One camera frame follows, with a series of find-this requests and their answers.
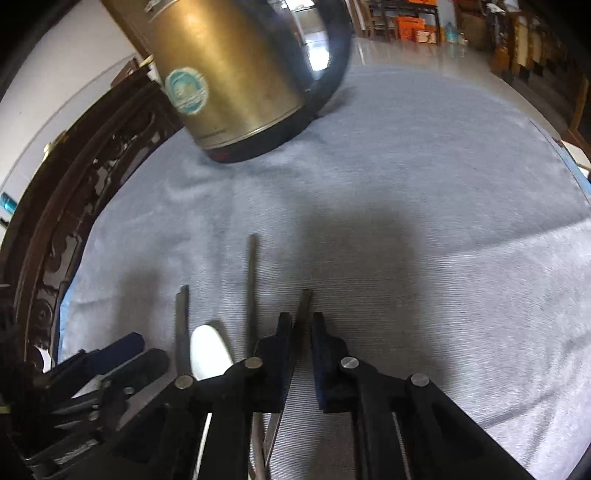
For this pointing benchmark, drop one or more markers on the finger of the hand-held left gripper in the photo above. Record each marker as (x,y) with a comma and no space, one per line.
(143,367)
(115,350)

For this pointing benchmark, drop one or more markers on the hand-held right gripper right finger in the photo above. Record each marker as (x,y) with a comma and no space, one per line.
(319,364)

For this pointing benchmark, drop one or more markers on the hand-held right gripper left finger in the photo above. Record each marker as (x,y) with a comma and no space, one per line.
(282,355)

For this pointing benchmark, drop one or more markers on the dark wooden chopstick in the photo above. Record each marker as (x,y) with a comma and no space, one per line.
(182,323)
(302,309)
(252,286)

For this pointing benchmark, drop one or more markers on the light blue table cover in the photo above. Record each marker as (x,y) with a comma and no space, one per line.
(64,314)

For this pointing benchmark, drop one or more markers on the white spoon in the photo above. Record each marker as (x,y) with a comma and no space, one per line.
(210,350)

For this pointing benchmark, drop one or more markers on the carved dark wooden chair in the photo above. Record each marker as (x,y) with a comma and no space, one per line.
(69,184)

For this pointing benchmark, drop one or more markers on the teal bottle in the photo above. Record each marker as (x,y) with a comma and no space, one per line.
(7,202)

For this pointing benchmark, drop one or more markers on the grey table cloth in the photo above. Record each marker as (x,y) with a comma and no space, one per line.
(392,184)

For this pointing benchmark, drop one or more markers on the gold electric kettle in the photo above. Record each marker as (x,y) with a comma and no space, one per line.
(221,69)

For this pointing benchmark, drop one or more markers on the orange box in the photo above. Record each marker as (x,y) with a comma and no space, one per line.
(408,28)

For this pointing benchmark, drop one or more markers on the light blue plastic bottle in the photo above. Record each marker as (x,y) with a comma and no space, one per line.
(450,32)

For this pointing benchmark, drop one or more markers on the wooden cabinet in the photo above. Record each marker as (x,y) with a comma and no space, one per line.
(521,46)

